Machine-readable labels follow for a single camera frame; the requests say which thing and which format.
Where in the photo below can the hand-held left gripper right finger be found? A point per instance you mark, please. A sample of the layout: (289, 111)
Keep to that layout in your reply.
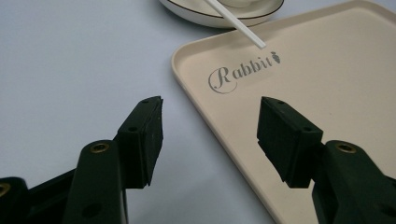
(286, 143)

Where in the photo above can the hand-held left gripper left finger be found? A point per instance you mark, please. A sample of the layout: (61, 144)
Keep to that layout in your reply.
(141, 146)

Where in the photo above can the beige tray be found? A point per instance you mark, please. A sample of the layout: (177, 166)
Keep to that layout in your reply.
(327, 99)

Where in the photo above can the white chopstick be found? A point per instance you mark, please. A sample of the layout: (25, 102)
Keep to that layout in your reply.
(237, 24)

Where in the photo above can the white plate with dark rim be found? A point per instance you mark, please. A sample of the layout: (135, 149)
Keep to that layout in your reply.
(193, 13)

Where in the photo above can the white bowl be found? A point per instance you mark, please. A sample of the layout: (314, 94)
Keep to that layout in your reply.
(239, 2)

